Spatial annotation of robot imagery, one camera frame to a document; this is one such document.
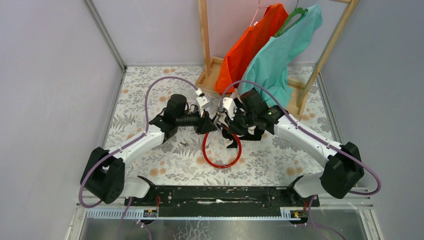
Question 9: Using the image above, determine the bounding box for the aluminium rail frame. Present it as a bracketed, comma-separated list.
[66, 185, 383, 240]

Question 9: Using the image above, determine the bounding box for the wooden clothes rack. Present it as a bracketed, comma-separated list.
[195, 0, 358, 120]

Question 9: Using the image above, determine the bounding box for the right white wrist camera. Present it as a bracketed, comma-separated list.
[218, 97, 236, 121]

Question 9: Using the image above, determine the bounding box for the green hanger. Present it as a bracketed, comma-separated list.
[273, 7, 308, 38]

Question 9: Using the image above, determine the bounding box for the floral table mat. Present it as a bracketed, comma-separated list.
[105, 66, 322, 186]

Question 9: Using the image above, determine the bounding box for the red cable lock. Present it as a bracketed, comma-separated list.
[201, 111, 242, 170]

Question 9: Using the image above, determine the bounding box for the orange t-shirt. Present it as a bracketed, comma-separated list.
[213, 3, 289, 94]

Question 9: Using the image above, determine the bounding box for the pink hanger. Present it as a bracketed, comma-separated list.
[248, 0, 269, 27]

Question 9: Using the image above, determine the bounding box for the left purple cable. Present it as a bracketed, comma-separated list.
[78, 76, 201, 210]

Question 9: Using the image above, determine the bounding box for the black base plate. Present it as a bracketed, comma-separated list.
[124, 185, 320, 218]

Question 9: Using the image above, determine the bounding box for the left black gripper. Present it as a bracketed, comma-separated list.
[175, 107, 218, 136]

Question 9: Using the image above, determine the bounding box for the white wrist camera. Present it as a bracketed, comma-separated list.
[218, 97, 236, 121]
[195, 88, 213, 117]

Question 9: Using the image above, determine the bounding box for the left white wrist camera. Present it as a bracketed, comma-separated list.
[195, 88, 213, 117]

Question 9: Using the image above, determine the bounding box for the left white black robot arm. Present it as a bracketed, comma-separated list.
[80, 93, 218, 206]

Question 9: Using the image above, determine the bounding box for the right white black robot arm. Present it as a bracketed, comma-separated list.
[219, 89, 364, 206]

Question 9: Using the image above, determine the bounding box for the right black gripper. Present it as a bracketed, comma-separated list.
[224, 107, 256, 137]

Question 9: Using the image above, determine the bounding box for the black white striped cloth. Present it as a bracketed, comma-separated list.
[221, 88, 268, 149]

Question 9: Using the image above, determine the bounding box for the teal t-shirt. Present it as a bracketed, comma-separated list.
[237, 3, 323, 108]

